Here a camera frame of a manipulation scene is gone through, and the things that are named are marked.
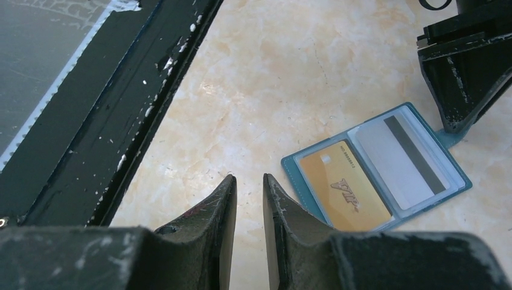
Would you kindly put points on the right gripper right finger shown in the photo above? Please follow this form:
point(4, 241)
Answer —
point(305, 253)

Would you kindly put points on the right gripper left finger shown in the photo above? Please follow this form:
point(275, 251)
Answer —
point(193, 251)

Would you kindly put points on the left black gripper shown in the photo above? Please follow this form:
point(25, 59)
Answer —
point(466, 61)

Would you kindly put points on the yellow credit card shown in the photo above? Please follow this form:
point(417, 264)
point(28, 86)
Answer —
point(347, 198)

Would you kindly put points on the blue card holder wallet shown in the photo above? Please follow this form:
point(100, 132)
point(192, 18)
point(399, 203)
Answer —
point(458, 179)

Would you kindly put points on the white magnetic stripe card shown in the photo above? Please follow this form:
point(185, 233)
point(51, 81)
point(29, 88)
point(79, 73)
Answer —
point(404, 165)

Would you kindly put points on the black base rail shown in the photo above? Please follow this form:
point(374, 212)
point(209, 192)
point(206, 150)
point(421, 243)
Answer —
point(77, 159)

